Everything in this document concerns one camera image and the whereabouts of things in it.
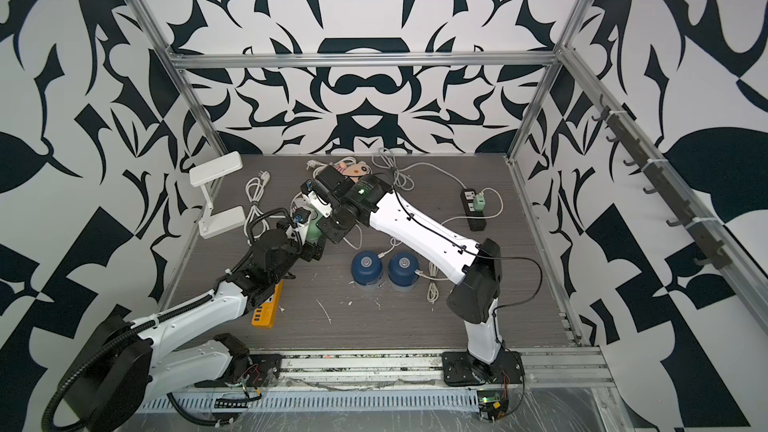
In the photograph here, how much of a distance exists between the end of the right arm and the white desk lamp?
0.39m

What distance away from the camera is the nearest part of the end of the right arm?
0.51m

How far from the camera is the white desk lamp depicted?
84 cm
